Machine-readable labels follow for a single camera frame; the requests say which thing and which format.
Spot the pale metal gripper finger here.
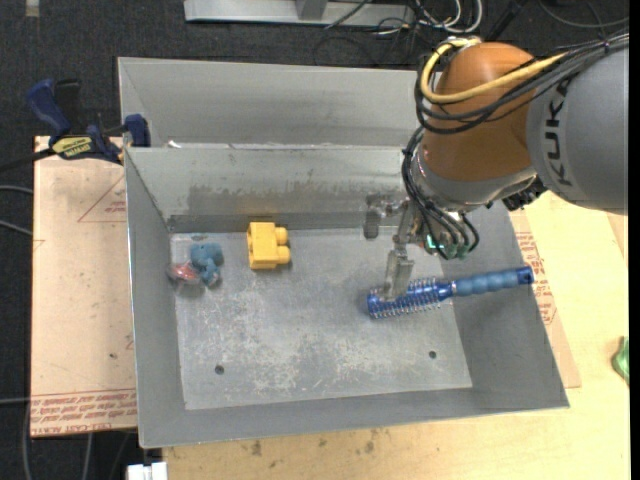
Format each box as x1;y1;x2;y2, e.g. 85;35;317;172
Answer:
393;257;416;298
383;250;402;297

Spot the blue hairbrush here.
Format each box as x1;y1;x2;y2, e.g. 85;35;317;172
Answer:
366;266;536;321

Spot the grey metal bin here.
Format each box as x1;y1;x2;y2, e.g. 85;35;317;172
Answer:
117;56;571;449

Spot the yellow toy building block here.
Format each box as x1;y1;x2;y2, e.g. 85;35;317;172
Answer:
246;221;292;271

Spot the blue toy animal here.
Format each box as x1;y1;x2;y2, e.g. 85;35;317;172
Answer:
189;241;224;287

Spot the clear pink round toy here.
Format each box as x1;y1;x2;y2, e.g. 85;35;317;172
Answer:
165;261;205;290

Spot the brown cardboard board, red print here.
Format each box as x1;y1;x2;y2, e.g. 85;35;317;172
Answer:
29;135;583;439

